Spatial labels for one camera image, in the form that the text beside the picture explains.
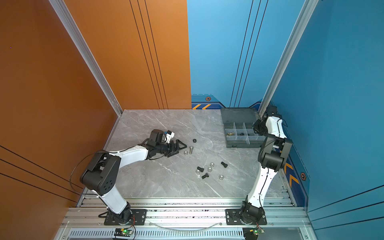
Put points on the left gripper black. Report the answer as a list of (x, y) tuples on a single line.
[(173, 150)]

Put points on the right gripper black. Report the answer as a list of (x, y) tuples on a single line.
[(256, 125)]

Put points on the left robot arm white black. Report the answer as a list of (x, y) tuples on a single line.
[(102, 171)]

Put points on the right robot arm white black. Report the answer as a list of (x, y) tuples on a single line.
[(272, 157)]

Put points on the grey plastic organizer box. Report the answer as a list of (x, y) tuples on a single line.
[(241, 120)]

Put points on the green circuit board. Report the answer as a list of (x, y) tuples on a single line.
[(123, 233)]

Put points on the right circuit board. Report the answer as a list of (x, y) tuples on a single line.
[(252, 233)]

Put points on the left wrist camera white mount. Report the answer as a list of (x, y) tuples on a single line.
[(159, 136)]

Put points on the aluminium front rail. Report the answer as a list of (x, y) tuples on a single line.
[(188, 219)]

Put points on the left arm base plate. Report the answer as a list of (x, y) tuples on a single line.
[(135, 217)]

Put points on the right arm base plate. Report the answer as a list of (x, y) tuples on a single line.
[(235, 217)]

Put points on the right aluminium frame post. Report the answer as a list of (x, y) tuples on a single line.
[(294, 38)]

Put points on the aluminium frame post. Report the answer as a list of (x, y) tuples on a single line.
[(76, 36), (294, 38)]

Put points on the left aluminium frame post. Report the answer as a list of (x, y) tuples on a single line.
[(76, 36)]

